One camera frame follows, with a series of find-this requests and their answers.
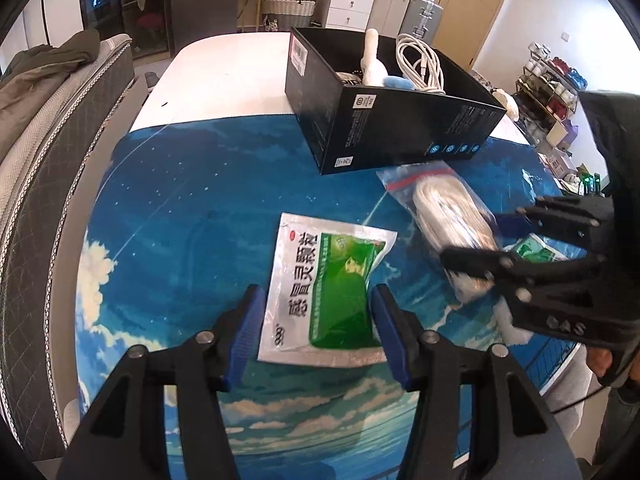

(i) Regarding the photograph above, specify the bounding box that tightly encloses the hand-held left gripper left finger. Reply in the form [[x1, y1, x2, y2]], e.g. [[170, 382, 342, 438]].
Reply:
[[56, 284, 268, 480]]

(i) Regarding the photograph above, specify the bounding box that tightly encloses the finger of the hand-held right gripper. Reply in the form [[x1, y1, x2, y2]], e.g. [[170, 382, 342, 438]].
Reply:
[[439, 246, 601, 307], [495, 195, 610, 251]]

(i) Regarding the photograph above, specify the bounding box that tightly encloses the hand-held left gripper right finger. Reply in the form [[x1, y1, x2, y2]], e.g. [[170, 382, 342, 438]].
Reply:
[[369, 284, 583, 480]]

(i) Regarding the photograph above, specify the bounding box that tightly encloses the small green medicine packet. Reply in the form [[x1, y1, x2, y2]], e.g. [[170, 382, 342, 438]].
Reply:
[[502, 236, 570, 264]]

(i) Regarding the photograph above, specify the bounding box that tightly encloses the large green white medicine packet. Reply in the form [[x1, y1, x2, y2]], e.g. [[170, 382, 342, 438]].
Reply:
[[257, 212, 399, 367]]

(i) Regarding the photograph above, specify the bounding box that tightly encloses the bag of white shoelaces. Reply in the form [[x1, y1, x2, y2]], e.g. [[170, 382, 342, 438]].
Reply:
[[376, 162, 507, 307]]

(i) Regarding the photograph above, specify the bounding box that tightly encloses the black cardboard box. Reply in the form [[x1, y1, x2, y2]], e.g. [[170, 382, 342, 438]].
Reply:
[[284, 26, 509, 176]]

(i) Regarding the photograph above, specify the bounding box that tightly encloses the white cable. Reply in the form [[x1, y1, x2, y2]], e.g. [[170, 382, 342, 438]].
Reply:
[[395, 33, 447, 94]]

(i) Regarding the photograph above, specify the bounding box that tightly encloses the white blue soft toy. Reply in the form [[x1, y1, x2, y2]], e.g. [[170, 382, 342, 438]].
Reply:
[[359, 28, 417, 91]]

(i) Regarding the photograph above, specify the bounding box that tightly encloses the person's right hand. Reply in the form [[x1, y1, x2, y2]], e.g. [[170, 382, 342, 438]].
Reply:
[[586, 345, 640, 392]]

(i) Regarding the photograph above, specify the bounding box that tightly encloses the tissue box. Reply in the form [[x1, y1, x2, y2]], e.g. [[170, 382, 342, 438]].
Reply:
[[542, 152, 577, 179]]

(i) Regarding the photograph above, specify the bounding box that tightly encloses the purple paper bag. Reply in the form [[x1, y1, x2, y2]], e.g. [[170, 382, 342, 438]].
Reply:
[[547, 122, 582, 154]]

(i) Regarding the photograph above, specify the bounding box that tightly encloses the blue sky printed mat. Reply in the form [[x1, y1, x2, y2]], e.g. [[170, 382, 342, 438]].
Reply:
[[74, 111, 592, 480]]

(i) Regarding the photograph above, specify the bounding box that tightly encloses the cream bag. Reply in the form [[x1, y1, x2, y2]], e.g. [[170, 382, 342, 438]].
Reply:
[[492, 88, 522, 122]]

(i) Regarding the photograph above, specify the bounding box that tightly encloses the shoe rack with shoes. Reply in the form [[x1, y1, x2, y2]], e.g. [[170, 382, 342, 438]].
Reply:
[[514, 41, 587, 127]]

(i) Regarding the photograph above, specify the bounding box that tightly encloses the wooden door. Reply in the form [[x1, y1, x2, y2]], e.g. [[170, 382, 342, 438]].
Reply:
[[432, 0, 522, 69]]

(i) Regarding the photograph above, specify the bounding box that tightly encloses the silver suitcase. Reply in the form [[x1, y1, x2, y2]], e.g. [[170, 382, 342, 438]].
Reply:
[[402, 0, 445, 42]]

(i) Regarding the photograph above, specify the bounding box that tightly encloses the grey quilted mattress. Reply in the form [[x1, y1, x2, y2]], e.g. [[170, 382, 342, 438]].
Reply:
[[0, 33, 136, 461]]

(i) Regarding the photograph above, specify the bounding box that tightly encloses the white wicker basket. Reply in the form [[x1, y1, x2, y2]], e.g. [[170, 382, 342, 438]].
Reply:
[[260, 0, 317, 31]]

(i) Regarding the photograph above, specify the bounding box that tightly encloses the olive green blanket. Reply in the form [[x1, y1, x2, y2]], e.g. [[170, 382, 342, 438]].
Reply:
[[0, 28, 102, 127]]

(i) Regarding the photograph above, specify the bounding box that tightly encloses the grey refrigerator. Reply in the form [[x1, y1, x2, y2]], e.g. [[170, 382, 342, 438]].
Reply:
[[168, 0, 244, 56]]

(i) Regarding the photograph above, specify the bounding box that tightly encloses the dark glass cabinet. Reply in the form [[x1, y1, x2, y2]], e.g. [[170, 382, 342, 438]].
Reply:
[[79, 0, 174, 59]]

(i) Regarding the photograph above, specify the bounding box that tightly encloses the black cable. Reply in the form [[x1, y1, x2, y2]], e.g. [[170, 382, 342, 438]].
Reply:
[[549, 384, 614, 417]]

